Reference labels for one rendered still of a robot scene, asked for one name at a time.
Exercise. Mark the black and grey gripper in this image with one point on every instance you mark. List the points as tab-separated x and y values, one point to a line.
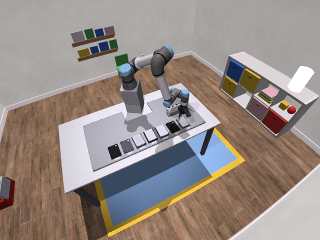
181	111

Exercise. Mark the grey operator panel with coloured keys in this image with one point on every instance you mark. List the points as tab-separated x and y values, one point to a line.
173	109

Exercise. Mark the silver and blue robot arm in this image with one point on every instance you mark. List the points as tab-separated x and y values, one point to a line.
157	61

